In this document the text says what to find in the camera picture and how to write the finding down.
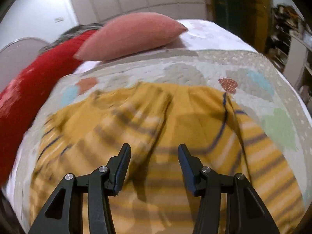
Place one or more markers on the cluttered white shelf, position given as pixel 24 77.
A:
pixel 289 48

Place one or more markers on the pink ribbed pillow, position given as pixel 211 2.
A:
pixel 129 34

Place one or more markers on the white wall socket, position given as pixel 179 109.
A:
pixel 60 19

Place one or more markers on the grey knitted blanket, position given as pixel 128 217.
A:
pixel 70 34

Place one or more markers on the long red bolster pillow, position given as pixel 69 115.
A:
pixel 27 92

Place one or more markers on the yellow striped knit sweater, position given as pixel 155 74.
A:
pixel 154 119

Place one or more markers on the round white headboard panel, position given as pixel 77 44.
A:
pixel 18 55

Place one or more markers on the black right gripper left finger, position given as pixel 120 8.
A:
pixel 62 213

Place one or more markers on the white bed sheet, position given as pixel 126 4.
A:
pixel 201 35

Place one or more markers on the patchwork heart quilt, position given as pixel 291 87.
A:
pixel 249 78

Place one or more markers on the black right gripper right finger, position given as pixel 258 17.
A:
pixel 245 211

